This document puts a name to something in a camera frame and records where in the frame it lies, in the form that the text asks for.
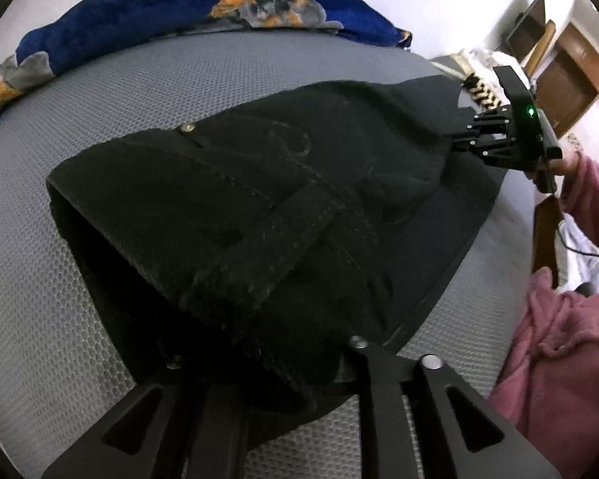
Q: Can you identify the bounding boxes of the black denim pants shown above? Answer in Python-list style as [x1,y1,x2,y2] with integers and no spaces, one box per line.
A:
[46,76,504,444]

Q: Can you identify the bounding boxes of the pink right sleeve forearm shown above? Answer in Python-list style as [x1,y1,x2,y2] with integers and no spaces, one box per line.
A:
[561,152,599,247]

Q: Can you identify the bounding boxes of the person's right hand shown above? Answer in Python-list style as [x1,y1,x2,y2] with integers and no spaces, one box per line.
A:
[525,146,581,180]

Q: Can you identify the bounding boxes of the black white striped cloth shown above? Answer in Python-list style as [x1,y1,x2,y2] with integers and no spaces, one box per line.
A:
[462,73,503,111]

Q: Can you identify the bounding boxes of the brown wooden wardrobe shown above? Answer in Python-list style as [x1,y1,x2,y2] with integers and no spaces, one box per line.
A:
[500,0,599,137]

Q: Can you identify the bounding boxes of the pink garment torso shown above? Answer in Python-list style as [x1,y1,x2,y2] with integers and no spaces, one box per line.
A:
[489,268,599,478]

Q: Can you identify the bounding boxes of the blue floral blanket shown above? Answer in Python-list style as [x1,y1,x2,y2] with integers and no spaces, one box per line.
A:
[0,0,412,116]

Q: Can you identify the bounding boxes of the black thin cable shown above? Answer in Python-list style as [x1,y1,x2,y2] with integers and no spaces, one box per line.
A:
[553,194,599,261]

